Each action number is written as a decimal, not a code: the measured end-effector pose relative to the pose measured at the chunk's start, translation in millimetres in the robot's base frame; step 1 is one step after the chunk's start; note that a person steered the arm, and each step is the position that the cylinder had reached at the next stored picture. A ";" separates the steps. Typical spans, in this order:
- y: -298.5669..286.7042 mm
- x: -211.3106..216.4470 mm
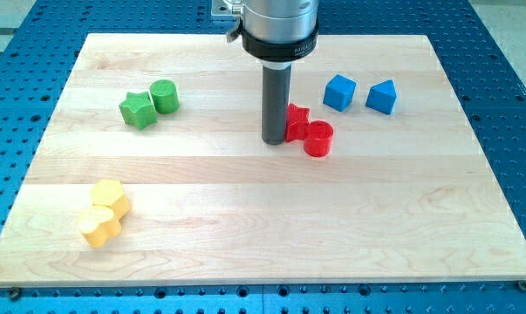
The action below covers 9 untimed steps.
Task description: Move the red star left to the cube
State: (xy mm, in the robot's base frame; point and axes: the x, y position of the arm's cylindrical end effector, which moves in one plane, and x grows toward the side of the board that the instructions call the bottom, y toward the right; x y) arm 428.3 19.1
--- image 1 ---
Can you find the yellow hexagon block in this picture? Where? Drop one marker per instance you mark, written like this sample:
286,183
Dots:
110,193

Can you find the green cylinder block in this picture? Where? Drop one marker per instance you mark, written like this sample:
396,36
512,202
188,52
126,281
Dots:
164,96

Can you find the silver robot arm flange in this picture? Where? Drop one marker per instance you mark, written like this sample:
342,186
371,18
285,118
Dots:
276,32

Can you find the yellow heart block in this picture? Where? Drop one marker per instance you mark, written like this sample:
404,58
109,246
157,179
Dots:
97,224

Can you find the light wooden board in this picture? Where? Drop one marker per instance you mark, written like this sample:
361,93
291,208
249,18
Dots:
405,197

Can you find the green star block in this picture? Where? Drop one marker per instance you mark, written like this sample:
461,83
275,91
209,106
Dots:
138,110

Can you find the blue cube block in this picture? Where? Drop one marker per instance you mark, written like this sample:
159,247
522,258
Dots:
339,92

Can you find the red star block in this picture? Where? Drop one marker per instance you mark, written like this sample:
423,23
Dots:
298,118

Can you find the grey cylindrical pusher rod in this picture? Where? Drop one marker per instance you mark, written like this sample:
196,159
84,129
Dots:
275,100

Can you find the blue triangular prism block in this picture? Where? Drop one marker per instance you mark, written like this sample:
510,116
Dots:
382,97

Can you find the red cylinder block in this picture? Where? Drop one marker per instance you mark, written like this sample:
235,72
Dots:
318,138

